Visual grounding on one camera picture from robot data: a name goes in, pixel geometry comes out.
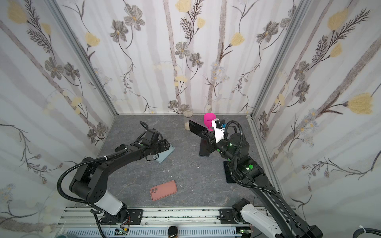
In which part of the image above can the black purple-edged phone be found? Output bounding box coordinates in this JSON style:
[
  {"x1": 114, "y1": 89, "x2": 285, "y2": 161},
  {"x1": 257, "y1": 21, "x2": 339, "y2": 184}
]
[{"x1": 189, "y1": 120, "x2": 208, "y2": 138}]

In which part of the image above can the light blue phone case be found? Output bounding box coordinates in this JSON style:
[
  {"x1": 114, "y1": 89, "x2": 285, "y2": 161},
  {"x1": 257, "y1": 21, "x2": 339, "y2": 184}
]
[{"x1": 153, "y1": 145, "x2": 175, "y2": 163}]

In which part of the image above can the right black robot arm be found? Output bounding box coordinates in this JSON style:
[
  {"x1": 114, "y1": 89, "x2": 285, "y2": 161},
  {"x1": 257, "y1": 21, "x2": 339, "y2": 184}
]
[{"x1": 199, "y1": 131, "x2": 323, "y2": 238}]

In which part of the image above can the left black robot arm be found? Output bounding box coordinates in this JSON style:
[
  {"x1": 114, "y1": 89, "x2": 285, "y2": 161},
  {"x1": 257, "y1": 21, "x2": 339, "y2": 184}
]
[{"x1": 57, "y1": 129, "x2": 174, "y2": 225}]

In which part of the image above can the blue-edged black phone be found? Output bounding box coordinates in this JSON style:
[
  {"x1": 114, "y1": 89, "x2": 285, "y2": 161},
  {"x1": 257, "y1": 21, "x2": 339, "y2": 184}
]
[{"x1": 199, "y1": 139, "x2": 210, "y2": 157}]

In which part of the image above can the black phone at right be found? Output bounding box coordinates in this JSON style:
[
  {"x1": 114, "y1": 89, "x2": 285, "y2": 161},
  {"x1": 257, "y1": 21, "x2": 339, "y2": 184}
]
[{"x1": 223, "y1": 161, "x2": 235, "y2": 183}]

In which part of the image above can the salmon pink phone case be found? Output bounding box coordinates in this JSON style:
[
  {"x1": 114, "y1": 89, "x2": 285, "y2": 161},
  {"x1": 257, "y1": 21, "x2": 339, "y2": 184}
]
[{"x1": 150, "y1": 180, "x2": 178, "y2": 201}]

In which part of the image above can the pink plastic goblet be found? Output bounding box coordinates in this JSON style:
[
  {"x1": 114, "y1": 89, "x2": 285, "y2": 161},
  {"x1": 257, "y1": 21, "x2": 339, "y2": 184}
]
[{"x1": 203, "y1": 113, "x2": 216, "y2": 131}]

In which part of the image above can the clear jar with grains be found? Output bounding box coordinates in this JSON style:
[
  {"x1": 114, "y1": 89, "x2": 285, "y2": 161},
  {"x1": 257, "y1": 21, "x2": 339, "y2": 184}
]
[{"x1": 183, "y1": 110, "x2": 193, "y2": 131}]

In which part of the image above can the black round knob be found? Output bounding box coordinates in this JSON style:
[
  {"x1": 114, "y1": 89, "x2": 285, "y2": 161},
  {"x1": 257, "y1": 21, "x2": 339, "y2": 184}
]
[{"x1": 167, "y1": 226, "x2": 179, "y2": 238}]

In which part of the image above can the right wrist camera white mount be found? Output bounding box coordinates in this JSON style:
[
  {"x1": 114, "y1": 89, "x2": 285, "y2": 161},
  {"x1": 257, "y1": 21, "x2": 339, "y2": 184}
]
[{"x1": 211, "y1": 119, "x2": 226, "y2": 143}]

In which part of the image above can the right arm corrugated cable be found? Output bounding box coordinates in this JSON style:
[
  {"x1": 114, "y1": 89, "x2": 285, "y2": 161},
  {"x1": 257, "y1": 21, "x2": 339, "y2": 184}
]
[{"x1": 223, "y1": 120, "x2": 277, "y2": 195}]

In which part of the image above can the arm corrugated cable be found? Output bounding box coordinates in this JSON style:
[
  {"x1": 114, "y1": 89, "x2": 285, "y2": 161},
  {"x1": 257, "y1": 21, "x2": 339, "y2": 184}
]
[
  {"x1": 56, "y1": 148, "x2": 129, "y2": 206},
  {"x1": 223, "y1": 120, "x2": 277, "y2": 195}
]

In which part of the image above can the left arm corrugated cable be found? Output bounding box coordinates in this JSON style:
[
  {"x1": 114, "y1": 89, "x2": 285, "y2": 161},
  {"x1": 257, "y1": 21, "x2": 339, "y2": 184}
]
[{"x1": 56, "y1": 148, "x2": 129, "y2": 206}]

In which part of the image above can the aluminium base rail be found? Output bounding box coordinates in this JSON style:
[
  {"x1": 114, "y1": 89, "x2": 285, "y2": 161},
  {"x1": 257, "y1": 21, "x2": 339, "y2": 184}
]
[{"x1": 52, "y1": 206, "x2": 271, "y2": 238}]

